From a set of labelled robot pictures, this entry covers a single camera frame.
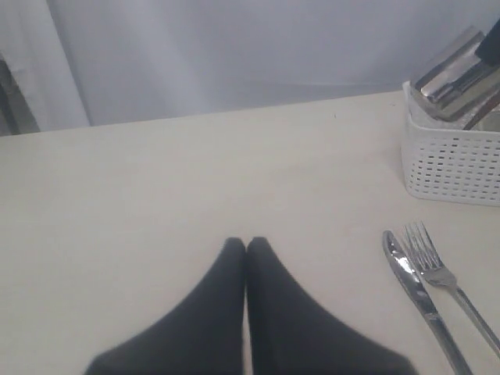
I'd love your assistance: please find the silver metal fork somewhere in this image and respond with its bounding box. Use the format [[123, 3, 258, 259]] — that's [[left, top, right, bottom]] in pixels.
[[404, 222, 499, 357]]

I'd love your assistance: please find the shiny metal container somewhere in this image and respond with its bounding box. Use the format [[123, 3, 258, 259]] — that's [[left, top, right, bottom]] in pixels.
[[409, 27, 499, 130]]

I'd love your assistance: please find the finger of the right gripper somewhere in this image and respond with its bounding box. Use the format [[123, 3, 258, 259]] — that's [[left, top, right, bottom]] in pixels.
[[475, 21, 500, 66]]

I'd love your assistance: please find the white perforated plastic basket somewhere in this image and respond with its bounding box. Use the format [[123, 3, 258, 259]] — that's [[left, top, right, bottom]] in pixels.
[[401, 81, 499, 206]]

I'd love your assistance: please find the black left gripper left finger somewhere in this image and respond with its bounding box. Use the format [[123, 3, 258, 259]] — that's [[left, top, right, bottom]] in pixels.
[[86, 237, 246, 374]]

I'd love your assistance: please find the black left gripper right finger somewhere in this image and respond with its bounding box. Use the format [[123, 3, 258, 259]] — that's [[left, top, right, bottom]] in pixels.
[[246, 237, 416, 374]]

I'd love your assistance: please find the white curtain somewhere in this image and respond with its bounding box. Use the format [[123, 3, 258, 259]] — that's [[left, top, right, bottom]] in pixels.
[[1, 1, 499, 131]]

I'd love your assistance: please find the silver table knife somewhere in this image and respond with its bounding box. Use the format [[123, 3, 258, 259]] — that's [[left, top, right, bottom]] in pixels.
[[382, 230, 473, 374]]

